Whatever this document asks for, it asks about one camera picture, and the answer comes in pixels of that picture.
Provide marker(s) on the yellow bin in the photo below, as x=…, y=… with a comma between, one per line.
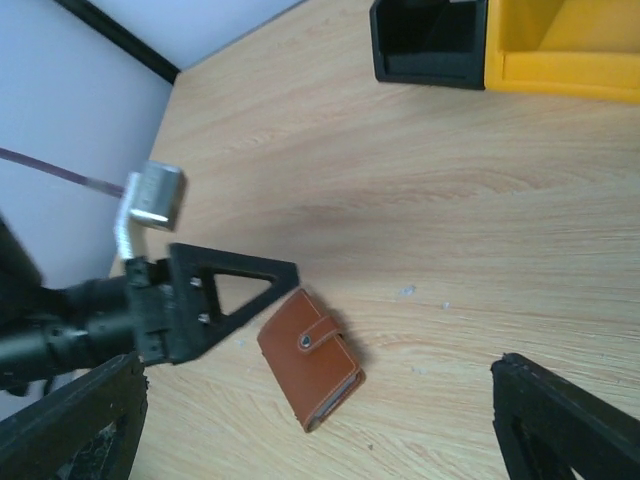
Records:
x=583, y=48

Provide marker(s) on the brown leather card holder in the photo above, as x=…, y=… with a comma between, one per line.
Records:
x=304, y=346

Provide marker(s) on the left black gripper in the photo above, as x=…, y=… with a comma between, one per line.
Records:
x=47, y=332

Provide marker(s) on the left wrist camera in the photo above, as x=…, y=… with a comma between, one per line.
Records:
x=152, y=200

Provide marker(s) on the black bin left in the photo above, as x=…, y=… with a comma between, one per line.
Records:
x=436, y=43

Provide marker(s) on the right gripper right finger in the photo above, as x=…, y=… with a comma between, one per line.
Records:
x=549, y=428

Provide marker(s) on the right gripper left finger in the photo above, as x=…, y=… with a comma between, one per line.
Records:
x=87, y=429

